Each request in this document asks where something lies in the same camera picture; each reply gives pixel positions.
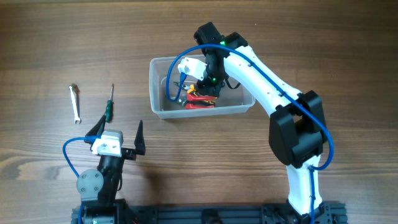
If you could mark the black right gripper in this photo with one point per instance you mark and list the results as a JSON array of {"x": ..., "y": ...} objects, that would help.
[{"x": 208, "y": 88}]

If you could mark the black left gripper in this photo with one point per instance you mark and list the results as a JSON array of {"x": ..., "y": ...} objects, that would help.
[{"x": 130, "y": 154}]

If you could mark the orange black needle-nose pliers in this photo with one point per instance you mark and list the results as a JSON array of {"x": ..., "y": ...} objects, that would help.
[{"x": 188, "y": 88}]

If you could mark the green handled screwdriver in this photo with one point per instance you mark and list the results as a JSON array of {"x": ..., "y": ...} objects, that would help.
[{"x": 109, "y": 106}]

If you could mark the red handled cutters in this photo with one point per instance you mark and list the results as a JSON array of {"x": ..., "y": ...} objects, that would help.
[{"x": 190, "y": 101}]

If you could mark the small silver wrench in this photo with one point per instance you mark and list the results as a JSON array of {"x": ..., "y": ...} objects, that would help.
[{"x": 74, "y": 99}]

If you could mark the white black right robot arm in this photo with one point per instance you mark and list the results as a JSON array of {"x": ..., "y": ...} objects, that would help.
[{"x": 298, "y": 135}]

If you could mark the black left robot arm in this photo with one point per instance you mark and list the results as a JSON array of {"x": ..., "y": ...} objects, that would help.
[{"x": 98, "y": 187}]

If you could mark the clear plastic container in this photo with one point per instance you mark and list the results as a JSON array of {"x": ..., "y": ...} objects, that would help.
[{"x": 230, "y": 101}]

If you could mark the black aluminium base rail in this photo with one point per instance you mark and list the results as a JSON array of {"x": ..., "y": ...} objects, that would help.
[{"x": 256, "y": 214}]

